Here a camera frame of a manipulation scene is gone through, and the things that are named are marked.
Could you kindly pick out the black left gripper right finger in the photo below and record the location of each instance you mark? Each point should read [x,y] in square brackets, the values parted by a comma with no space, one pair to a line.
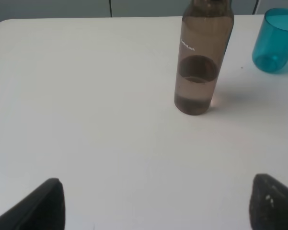
[268,207]

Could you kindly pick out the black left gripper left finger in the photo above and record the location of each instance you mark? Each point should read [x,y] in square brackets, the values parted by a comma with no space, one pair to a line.
[42,209]

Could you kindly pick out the teal translucent plastic cup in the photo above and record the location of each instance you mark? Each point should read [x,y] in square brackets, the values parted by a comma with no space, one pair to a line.
[270,53]

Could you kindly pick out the brown translucent water bottle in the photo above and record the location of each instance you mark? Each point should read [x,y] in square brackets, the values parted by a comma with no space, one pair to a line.
[205,32]

